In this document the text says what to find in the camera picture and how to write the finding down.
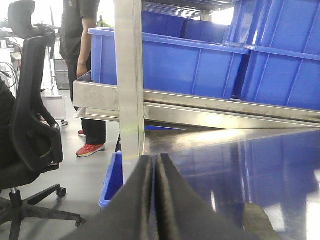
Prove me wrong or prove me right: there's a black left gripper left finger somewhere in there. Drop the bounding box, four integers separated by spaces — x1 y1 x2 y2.
62 154 154 240

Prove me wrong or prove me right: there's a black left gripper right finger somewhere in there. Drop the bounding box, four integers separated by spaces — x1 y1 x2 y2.
154 152 258 240

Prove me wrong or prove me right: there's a blue bin on floor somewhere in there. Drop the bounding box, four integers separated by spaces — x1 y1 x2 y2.
98 152 123 209

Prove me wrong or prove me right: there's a black office chair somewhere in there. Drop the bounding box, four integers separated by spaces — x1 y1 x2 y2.
0 0 84 240

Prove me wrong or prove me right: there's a blue plastic bin left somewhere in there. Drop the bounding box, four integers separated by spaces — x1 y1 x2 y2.
87 11 251 100

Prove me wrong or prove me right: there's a blue plastic bin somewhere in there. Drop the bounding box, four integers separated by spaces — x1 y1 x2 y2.
225 0 320 110
87 11 251 100

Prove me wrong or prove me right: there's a person in black clothes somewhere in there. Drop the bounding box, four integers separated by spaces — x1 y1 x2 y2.
60 0 106 158

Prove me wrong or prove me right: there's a blue plastic bin right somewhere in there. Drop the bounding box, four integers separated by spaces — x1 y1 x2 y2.
225 0 320 110

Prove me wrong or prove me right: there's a stainless steel rack frame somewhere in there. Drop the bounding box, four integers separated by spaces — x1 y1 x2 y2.
73 0 320 180

